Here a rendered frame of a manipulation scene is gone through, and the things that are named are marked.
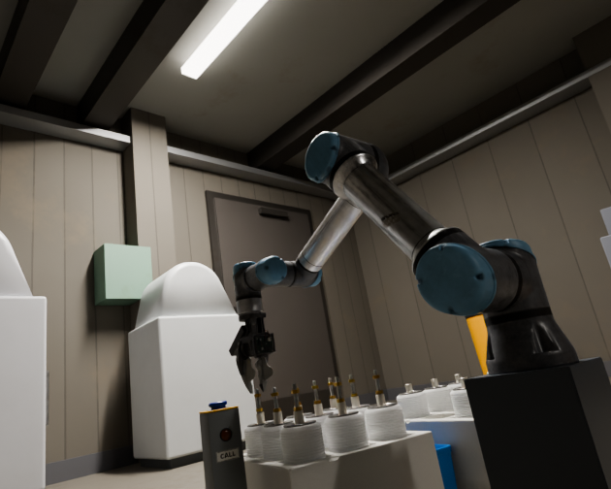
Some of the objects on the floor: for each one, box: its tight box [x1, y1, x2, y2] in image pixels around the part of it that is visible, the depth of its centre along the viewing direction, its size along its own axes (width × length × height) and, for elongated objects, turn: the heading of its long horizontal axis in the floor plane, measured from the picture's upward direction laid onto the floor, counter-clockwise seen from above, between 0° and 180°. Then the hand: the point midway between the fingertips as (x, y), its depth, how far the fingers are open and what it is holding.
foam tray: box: [243, 431, 444, 489], centre depth 113 cm, size 39×39×18 cm
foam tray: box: [404, 409, 491, 489], centre depth 139 cm, size 39×39×18 cm
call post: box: [200, 408, 247, 489], centre depth 95 cm, size 7×7×31 cm
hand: (255, 387), depth 125 cm, fingers open, 3 cm apart
